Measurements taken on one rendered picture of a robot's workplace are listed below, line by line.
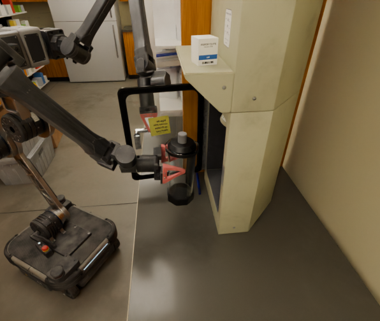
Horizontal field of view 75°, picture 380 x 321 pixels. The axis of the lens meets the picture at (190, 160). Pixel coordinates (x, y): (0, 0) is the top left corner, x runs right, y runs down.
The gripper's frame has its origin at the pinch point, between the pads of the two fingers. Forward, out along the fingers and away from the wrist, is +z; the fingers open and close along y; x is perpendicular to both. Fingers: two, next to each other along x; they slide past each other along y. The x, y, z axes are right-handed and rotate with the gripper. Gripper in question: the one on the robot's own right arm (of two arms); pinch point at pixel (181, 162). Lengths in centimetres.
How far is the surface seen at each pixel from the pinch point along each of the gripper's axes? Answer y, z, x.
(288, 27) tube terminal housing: -11.7, 19.0, -42.9
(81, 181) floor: 143, -82, 126
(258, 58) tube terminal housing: -11.7, 14.0, -36.6
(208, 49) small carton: -5.1, 3.9, -36.7
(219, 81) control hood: -11.5, 5.8, -31.2
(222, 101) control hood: -11.6, 7.4, -26.5
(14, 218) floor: 99, -130, 129
